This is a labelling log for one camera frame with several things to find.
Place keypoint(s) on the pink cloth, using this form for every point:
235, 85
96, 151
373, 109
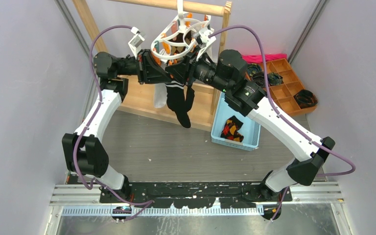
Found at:
257, 59

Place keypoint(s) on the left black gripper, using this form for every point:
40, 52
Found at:
151, 74

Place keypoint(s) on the black sock white stripes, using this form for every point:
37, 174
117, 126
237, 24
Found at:
190, 95

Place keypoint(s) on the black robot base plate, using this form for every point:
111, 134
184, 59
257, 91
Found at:
196, 195

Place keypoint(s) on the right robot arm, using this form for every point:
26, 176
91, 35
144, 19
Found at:
249, 99

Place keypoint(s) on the red yellow argyle sock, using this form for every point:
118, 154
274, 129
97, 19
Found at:
231, 128

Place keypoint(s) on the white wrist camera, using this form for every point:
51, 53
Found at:
136, 41
204, 39

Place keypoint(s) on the white sock right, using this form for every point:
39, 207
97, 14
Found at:
208, 54

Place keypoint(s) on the light blue plastic basket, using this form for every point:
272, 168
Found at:
250, 130

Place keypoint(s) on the white clip sock hanger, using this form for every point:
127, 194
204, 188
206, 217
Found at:
176, 40

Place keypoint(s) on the wooden hanging rack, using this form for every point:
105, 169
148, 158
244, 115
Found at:
139, 100

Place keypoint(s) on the white sock with stripes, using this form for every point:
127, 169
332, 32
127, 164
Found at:
160, 95

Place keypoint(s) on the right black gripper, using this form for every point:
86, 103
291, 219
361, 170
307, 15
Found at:
184, 71

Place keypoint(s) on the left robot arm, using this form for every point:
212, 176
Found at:
83, 149

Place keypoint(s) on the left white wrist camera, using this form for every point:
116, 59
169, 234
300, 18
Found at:
136, 41

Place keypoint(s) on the rolled dark sock in tray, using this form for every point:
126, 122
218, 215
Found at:
253, 68

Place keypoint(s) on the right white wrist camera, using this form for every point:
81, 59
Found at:
204, 39

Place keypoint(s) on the wooden compartment tray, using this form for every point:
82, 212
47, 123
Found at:
283, 95

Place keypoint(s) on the rolled dark sock centre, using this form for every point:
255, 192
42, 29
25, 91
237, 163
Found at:
260, 80

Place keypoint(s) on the rolled dark sock right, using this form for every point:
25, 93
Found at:
274, 79

